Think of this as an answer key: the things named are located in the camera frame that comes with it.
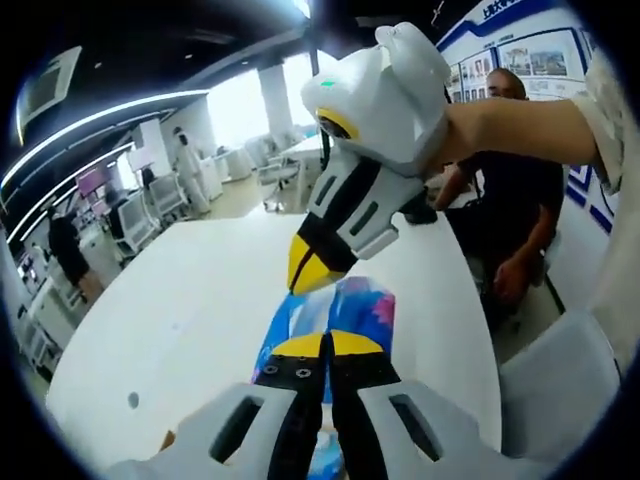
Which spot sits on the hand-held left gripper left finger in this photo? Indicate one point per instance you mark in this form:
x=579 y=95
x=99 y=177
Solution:
x=295 y=400

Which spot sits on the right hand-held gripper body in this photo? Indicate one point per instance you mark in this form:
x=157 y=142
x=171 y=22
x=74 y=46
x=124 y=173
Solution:
x=380 y=100

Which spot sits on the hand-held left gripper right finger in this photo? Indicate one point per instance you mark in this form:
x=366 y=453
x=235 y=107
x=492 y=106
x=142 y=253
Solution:
x=360 y=390

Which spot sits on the blue pink soft packet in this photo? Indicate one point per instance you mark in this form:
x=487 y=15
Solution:
x=360 y=310

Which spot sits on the white square pillar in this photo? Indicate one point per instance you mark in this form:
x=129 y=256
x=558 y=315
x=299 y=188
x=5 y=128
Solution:
x=277 y=100

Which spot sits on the round table grommet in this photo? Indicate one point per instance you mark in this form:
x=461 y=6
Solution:
x=133 y=399

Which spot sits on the purple screen monitor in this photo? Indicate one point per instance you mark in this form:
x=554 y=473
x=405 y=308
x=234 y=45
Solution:
x=92 y=182

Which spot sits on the long curved ceiling light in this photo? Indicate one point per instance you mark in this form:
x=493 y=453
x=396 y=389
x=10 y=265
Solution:
x=100 y=120

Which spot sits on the person's cream coat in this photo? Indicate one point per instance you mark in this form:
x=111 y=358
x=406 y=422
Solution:
x=620 y=280

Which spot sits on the white ceiling air conditioner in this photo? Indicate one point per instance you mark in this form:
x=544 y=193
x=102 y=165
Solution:
x=47 y=85

